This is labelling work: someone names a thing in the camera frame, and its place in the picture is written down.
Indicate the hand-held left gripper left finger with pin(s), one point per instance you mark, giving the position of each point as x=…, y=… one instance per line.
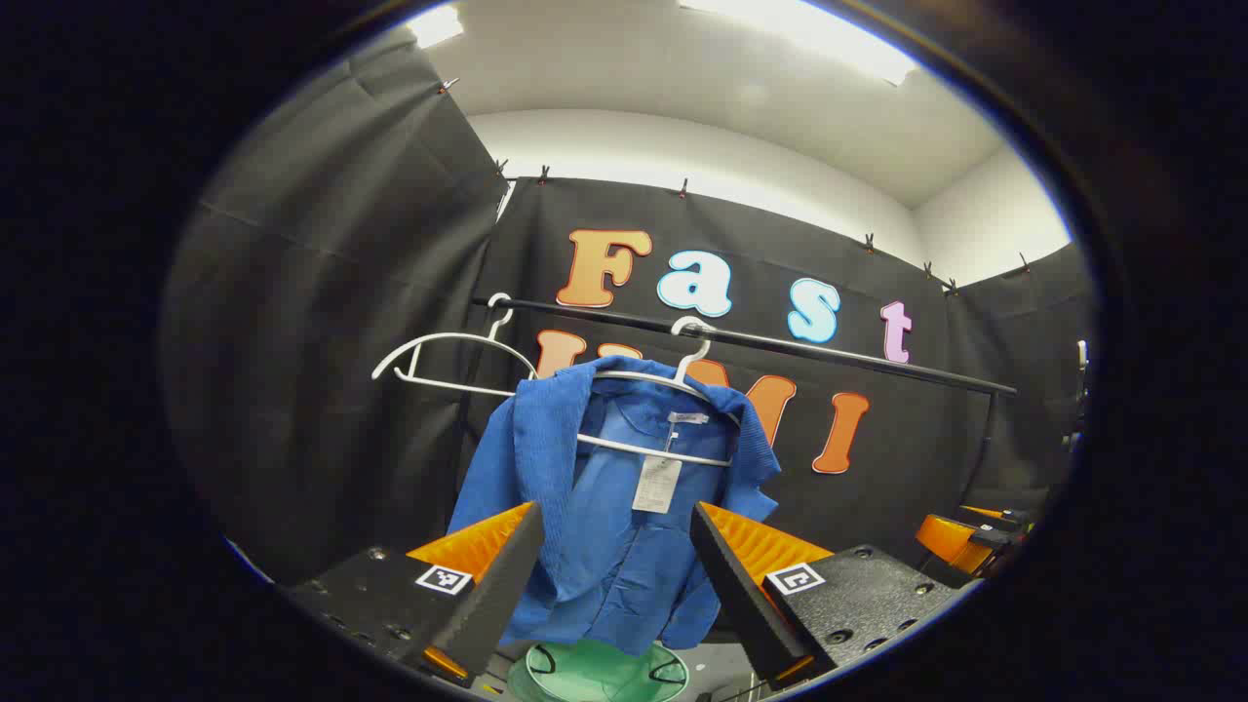
x=497, y=585

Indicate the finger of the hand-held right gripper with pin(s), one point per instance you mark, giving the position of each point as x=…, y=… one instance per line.
x=951, y=541
x=1004, y=522

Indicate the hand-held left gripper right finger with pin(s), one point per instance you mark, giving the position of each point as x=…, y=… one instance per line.
x=741, y=595

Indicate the green laundry hamper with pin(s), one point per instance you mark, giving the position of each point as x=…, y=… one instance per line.
x=595, y=678

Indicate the white plastic clothes hanger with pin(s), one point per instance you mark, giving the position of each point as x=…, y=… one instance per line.
x=690, y=366
x=439, y=337

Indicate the black clothes rack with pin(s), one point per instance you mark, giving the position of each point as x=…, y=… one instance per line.
x=780, y=343

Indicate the black backdrop cloth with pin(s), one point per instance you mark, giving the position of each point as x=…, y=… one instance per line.
x=322, y=341

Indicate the row of small cloth clips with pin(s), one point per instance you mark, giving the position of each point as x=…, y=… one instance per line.
x=543, y=175

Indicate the small ceiling light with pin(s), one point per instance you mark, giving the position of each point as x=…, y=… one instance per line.
x=436, y=26

